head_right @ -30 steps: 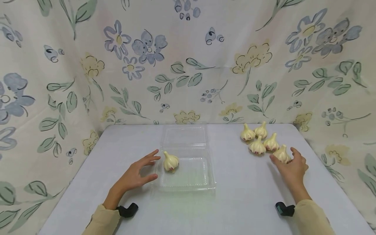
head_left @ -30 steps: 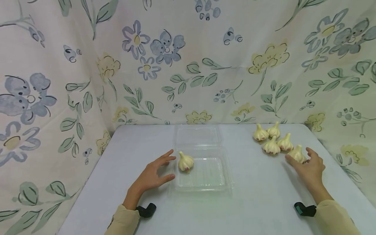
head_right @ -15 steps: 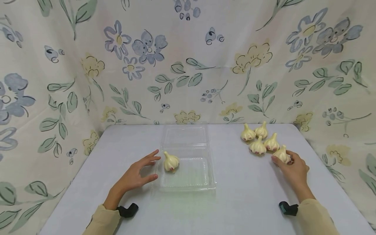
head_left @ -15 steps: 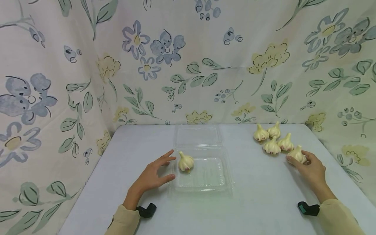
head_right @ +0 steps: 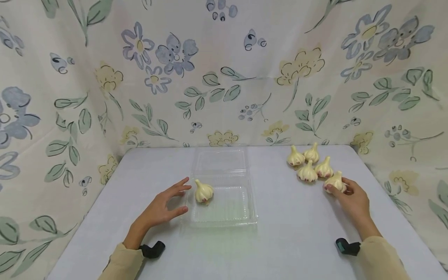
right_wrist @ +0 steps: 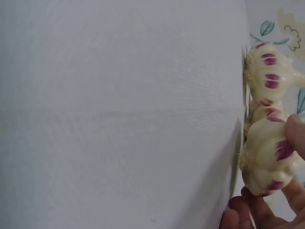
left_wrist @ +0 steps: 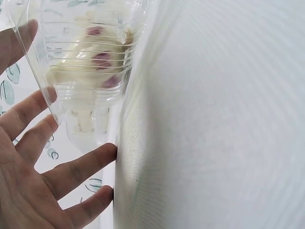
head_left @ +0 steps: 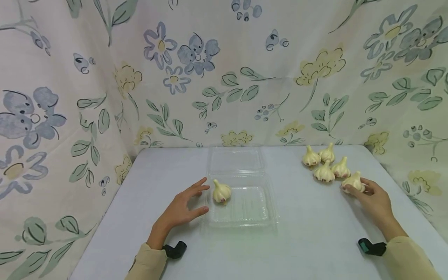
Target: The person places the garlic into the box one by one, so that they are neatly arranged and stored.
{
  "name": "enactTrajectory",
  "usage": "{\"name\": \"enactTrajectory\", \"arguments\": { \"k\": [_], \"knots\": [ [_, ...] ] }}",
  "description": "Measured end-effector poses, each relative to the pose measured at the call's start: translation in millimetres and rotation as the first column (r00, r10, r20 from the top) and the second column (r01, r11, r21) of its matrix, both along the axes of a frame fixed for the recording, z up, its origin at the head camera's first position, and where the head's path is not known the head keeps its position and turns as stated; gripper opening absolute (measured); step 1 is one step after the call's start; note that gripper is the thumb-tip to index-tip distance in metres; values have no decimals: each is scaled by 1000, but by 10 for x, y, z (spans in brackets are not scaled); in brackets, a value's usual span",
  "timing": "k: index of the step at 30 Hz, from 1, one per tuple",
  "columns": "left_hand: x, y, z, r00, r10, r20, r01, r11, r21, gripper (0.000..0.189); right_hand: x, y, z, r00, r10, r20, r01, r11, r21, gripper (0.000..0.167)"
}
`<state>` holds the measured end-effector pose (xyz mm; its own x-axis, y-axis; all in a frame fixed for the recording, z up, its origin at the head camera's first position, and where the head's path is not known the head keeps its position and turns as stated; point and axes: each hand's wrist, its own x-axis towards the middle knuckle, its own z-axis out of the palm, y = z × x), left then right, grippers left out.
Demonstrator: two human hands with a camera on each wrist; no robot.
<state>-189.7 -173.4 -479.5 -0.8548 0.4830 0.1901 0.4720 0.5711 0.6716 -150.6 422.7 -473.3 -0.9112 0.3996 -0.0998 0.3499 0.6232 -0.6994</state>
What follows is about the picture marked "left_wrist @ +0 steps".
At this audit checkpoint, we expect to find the person's left hand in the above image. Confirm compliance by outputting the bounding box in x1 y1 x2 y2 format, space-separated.
0 19 118 229

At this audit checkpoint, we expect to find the clear plastic food container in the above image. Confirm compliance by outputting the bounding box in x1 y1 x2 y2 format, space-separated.
7 0 153 154

